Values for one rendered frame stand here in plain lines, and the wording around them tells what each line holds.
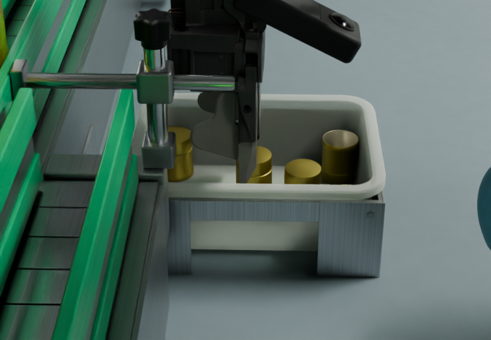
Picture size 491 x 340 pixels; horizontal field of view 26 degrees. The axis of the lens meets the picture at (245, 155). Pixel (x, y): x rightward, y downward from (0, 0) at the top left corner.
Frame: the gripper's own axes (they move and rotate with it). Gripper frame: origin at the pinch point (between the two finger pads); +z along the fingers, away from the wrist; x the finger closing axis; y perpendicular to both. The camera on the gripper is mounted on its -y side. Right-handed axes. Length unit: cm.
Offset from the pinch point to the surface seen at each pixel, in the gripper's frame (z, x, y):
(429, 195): 6.2, -3.7, -17.2
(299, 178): -0.1, 3.9, -4.4
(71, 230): -6.8, 22.7, 12.0
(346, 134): 0.1, -4.8, -8.8
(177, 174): 3.3, -1.5, 7.3
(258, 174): 1.0, 1.7, -0.6
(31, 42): -14.4, 7.0, 17.7
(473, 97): 6.2, -24.7, -24.1
